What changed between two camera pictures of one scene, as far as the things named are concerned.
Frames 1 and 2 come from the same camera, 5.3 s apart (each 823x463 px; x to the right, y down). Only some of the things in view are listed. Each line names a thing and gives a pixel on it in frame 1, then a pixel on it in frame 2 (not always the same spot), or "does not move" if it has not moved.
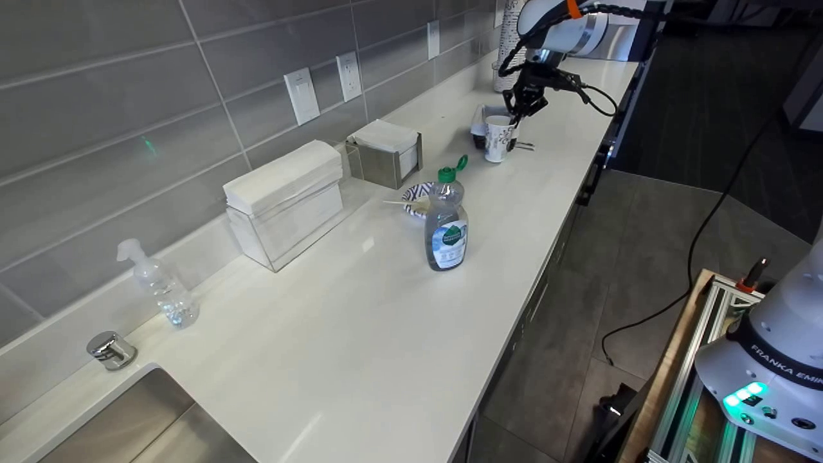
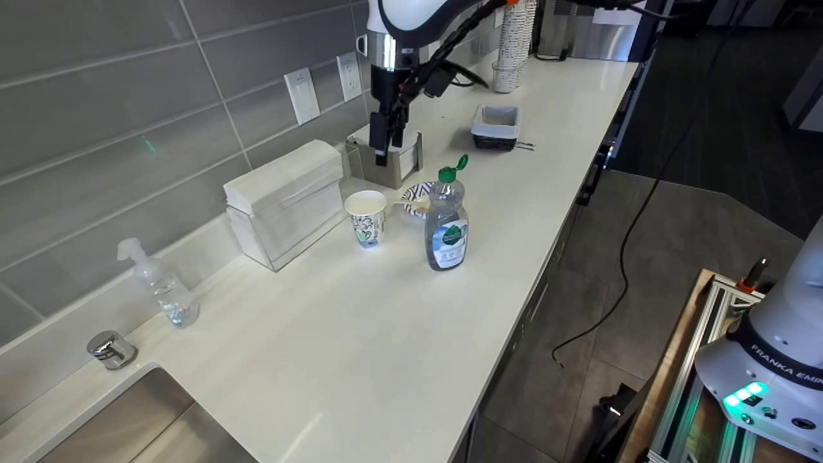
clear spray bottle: [172, 298] does not move
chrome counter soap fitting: [112, 347] does not move
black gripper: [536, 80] to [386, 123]
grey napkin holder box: [385, 153] does not move
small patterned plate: [417, 198] does not move
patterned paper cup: [496, 130] to [365, 208]
